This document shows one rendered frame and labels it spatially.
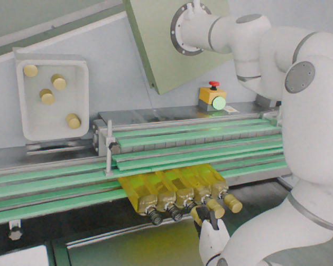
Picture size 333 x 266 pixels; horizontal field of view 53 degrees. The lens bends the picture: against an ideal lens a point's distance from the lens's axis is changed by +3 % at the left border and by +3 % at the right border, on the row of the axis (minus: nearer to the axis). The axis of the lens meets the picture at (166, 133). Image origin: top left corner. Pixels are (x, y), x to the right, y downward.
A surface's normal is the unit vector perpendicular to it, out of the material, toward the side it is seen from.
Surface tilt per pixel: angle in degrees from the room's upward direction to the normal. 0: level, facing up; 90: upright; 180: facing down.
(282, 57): 94
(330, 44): 61
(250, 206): 89
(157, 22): 3
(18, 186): 90
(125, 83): 0
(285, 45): 94
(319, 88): 76
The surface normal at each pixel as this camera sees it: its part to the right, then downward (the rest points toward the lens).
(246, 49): -0.40, 0.59
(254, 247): -0.54, -0.41
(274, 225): -0.36, -0.74
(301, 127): -0.82, -0.23
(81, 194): 0.10, -0.91
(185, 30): -0.88, 0.11
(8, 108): 0.43, 0.41
